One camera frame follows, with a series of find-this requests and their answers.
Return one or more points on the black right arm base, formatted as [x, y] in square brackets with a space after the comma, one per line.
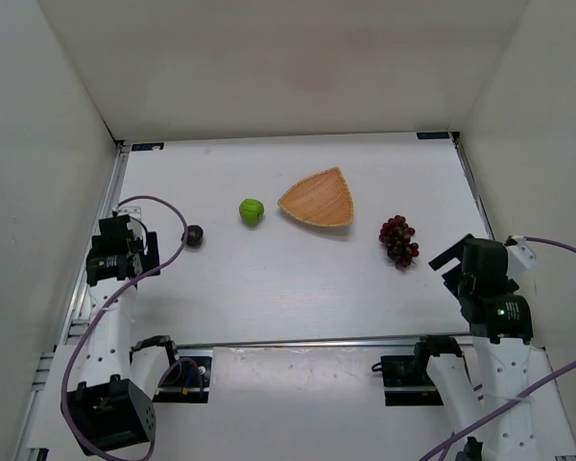
[405, 380]

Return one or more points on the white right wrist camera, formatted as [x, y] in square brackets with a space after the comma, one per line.
[521, 257]

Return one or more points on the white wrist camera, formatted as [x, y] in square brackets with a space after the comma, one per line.
[133, 211]
[521, 257]

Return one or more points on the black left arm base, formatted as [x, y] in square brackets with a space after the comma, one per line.
[185, 384]

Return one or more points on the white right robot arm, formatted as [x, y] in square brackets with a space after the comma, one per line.
[496, 423]

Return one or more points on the blue corner label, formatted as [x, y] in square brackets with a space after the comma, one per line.
[147, 147]
[432, 135]

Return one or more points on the dark brown fake fruit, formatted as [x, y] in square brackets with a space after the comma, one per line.
[193, 236]

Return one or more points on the green fake apple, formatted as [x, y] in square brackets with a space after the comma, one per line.
[251, 211]

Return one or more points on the front aluminium rail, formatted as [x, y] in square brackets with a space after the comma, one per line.
[375, 342]

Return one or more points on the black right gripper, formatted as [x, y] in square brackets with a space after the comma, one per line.
[444, 256]

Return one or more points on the blue right corner label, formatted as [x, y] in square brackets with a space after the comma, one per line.
[432, 135]

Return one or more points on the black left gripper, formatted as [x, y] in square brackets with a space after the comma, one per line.
[150, 252]

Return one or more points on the woven triangular fruit basket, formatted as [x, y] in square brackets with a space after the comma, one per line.
[321, 200]

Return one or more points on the blue left corner label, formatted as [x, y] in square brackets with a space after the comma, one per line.
[147, 147]

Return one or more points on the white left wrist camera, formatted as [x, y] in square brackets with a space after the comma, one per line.
[133, 211]

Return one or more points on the red fake grape bunch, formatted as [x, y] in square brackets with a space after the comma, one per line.
[397, 237]

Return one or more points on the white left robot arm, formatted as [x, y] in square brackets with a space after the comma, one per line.
[112, 401]

